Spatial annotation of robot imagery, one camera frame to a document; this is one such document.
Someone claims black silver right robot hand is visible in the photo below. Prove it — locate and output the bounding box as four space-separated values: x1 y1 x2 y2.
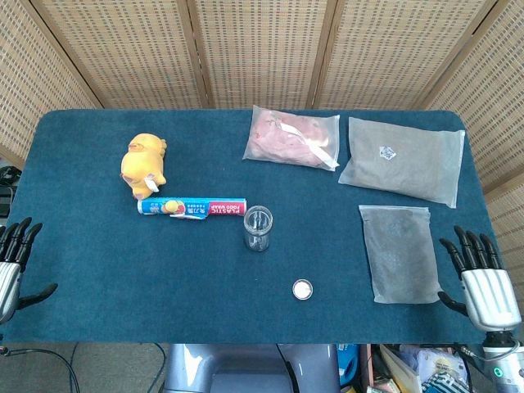
436 224 522 332

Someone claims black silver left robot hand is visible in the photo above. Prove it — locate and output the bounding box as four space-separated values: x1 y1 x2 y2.
0 217 59 325

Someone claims round jar lid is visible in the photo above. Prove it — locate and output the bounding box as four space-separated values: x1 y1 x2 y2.
291 278 315 302

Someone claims clear glass jar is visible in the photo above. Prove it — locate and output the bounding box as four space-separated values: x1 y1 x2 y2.
243 206 273 253

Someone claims black equipment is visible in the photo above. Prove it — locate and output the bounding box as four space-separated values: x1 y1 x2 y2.
0 165 22 218

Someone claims frosted bag with dark contents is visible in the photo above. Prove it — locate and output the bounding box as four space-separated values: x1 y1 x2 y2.
358 204 445 305

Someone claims pile of papers and boxes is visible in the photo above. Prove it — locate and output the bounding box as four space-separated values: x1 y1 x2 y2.
368 343 488 393

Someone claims large frosted grey bag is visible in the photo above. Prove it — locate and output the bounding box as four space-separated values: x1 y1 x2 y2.
337 116 467 210

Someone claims dark blue table cloth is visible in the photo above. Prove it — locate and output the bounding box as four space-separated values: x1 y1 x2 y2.
0 108 511 345

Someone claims blue package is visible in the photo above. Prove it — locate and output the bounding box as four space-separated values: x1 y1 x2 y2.
336 343 361 388

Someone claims yellow plush toy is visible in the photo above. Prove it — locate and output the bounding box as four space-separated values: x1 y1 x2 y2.
120 132 168 201

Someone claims blue red plastic wrap box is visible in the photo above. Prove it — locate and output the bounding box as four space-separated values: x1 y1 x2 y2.
137 196 248 221

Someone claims grey robot torso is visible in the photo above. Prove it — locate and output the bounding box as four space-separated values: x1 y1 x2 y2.
162 343 341 393

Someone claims clear bag with pink contents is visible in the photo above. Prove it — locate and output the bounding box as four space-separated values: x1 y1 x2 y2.
242 105 341 172

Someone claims woven wood folding screen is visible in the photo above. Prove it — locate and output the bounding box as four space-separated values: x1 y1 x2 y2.
0 0 524 287

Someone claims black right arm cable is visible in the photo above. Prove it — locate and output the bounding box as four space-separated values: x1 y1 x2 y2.
452 341 524 364

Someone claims black floor cable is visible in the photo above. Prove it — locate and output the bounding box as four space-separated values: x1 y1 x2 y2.
0 346 83 393

